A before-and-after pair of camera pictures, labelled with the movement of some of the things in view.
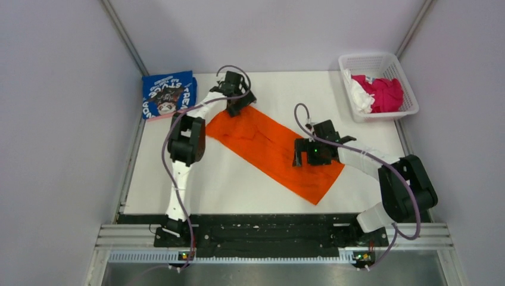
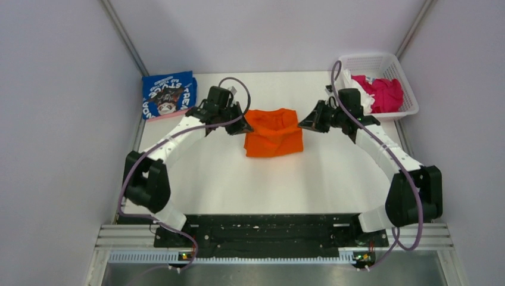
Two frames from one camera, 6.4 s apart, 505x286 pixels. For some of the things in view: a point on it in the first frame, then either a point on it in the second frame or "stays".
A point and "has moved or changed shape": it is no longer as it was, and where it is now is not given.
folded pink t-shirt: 167,115 stays
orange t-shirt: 270,146 has moved or changed shape
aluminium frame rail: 433,238 stays
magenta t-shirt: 388,94 stays
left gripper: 234,111 → 241,125
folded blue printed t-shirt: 166,93 stays
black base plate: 269,235 stays
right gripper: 304,145 → 312,121
